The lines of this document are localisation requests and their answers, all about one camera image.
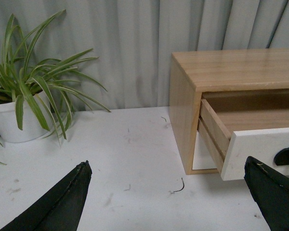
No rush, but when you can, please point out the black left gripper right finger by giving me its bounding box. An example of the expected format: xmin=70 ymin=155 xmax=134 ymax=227
xmin=244 ymin=156 xmax=289 ymax=231

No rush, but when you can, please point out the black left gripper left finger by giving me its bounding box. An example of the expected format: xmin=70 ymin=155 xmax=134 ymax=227
xmin=1 ymin=161 xmax=92 ymax=231

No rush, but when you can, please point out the white-front wooden drawer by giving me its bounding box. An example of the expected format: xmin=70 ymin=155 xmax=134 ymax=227
xmin=197 ymin=90 xmax=289 ymax=181

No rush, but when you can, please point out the wooden drawer cabinet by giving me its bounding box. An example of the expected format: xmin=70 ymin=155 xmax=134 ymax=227
xmin=169 ymin=49 xmax=289 ymax=175

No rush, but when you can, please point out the white plant pot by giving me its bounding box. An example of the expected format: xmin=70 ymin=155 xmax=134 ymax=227
xmin=0 ymin=90 xmax=53 ymax=143

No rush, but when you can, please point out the green spider plant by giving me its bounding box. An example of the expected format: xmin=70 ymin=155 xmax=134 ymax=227
xmin=0 ymin=9 xmax=112 ymax=166

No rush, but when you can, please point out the grey pleated curtain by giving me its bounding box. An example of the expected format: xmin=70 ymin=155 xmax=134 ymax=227
xmin=0 ymin=0 xmax=289 ymax=109

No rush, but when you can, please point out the black drawer handle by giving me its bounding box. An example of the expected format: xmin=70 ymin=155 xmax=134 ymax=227
xmin=274 ymin=148 xmax=289 ymax=166

